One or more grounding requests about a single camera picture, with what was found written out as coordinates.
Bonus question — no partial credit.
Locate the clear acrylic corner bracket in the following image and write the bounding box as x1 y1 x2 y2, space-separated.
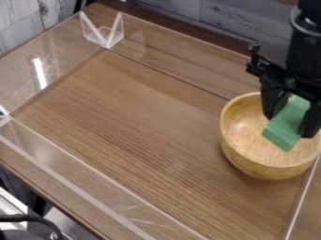
79 12 125 49

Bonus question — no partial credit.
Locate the clear acrylic tray wall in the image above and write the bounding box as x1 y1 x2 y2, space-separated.
0 13 321 240

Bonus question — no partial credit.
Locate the green rectangular block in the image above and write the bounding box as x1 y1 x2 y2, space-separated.
263 96 311 151

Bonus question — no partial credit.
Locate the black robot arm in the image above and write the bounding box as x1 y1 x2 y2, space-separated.
247 0 321 138

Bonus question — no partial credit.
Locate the brown wooden bowl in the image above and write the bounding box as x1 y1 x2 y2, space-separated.
220 92 321 181

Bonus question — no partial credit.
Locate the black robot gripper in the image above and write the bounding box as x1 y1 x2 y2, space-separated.
247 24 321 139

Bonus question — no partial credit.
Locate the black cable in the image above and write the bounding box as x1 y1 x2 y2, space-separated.
0 214 65 240

